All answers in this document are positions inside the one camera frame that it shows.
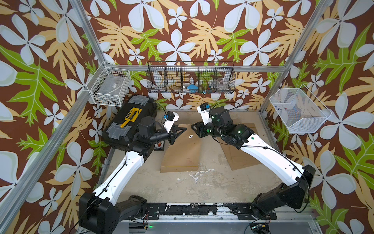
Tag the black charging board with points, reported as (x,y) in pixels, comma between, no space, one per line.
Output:
(159,146)

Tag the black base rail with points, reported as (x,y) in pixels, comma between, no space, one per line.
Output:
(154,211)

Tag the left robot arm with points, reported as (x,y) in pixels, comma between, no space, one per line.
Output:
(100,212)

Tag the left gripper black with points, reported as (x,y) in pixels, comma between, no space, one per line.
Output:
(172,136)

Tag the black wire basket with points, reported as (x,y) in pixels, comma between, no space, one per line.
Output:
(204,77)

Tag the white wire basket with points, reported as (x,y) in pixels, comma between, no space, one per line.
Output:
(300,110)
(108,85)

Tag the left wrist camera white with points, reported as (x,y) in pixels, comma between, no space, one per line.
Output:
(170,119)

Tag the white wire basket left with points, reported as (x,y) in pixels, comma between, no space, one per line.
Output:
(108,85)

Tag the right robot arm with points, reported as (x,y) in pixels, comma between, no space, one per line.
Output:
(294,191)

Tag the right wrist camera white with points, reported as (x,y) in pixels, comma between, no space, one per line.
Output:
(204,111)

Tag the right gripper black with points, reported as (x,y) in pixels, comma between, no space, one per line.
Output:
(200,127)

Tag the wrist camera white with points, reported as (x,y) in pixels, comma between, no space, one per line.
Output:
(170,119)
(204,111)

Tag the white wire basket right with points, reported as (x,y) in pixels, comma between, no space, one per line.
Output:
(300,110)

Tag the brown kraft file bag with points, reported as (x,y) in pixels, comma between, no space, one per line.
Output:
(184,154)
(237,159)

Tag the black yellow toolbox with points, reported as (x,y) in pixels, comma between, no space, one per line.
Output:
(122,129)

